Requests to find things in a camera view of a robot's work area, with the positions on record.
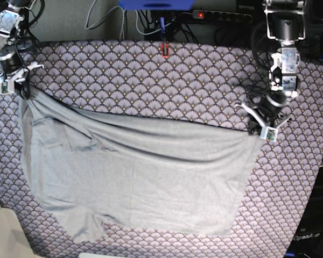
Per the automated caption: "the black power strip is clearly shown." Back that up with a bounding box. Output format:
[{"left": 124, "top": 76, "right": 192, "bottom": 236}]
[{"left": 191, "top": 10, "right": 253, "bottom": 24}]

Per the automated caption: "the white cable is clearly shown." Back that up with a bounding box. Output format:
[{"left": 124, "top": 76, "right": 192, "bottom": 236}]
[{"left": 85, "top": 0, "right": 126, "bottom": 40}]

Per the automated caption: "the white camera bracket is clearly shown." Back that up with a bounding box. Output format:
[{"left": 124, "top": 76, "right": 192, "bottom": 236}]
[
  {"left": 0, "top": 62, "right": 44, "bottom": 99},
  {"left": 235, "top": 103, "right": 292, "bottom": 142}
]

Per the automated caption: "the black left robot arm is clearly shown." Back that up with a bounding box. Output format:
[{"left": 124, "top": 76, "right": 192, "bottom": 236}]
[{"left": 241, "top": 1, "right": 306, "bottom": 141}]

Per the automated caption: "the white foam board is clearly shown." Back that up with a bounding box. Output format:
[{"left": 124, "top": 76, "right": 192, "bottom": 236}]
[{"left": 0, "top": 206, "right": 35, "bottom": 257}]

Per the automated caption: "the blue clamp handle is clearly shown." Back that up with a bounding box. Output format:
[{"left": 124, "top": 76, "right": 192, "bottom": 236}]
[{"left": 159, "top": 17, "right": 166, "bottom": 37}]

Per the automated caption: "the red table clamp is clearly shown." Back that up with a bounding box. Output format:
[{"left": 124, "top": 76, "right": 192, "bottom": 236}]
[{"left": 160, "top": 42, "right": 170, "bottom": 58}]

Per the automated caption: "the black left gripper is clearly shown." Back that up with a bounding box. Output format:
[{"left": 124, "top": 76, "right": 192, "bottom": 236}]
[{"left": 246, "top": 92, "right": 287, "bottom": 135}]

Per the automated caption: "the black OpenArm box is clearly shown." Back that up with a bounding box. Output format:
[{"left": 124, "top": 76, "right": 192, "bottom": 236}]
[{"left": 284, "top": 167, "right": 323, "bottom": 257}]

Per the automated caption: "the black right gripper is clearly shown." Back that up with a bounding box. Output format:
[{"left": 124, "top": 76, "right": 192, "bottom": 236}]
[{"left": 0, "top": 53, "right": 33, "bottom": 100}]

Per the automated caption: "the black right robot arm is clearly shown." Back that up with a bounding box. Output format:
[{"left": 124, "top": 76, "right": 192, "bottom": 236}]
[{"left": 0, "top": 1, "right": 45, "bottom": 99}]

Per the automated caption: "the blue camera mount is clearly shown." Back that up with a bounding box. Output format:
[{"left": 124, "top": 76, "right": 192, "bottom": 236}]
[{"left": 119, "top": 0, "right": 194, "bottom": 11}]

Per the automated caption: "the light grey T-shirt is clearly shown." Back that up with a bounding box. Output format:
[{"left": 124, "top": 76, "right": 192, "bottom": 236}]
[{"left": 18, "top": 89, "right": 264, "bottom": 243}]

